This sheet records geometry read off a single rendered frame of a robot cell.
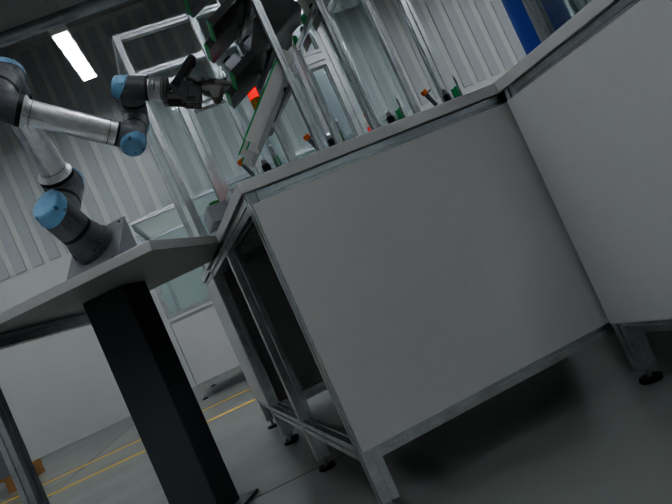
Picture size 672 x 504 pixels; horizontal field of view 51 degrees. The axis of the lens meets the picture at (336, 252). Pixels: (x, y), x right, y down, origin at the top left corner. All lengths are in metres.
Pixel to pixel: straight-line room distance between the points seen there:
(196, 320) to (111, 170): 4.00
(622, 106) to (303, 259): 0.77
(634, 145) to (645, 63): 0.18
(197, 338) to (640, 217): 6.17
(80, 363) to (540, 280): 9.33
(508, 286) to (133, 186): 9.26
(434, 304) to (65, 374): 9.34
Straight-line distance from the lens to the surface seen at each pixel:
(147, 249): 1.93
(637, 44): 1.53
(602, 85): 1.62
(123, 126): 2.22
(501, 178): 1.86
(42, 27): 9.86
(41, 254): 10.92
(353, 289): 1.67
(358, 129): 3.72
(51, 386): 10.88
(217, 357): 7.45
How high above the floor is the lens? 0.56
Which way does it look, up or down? 2 degrees up
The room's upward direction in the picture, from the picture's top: 24 degrees counter-clockwise
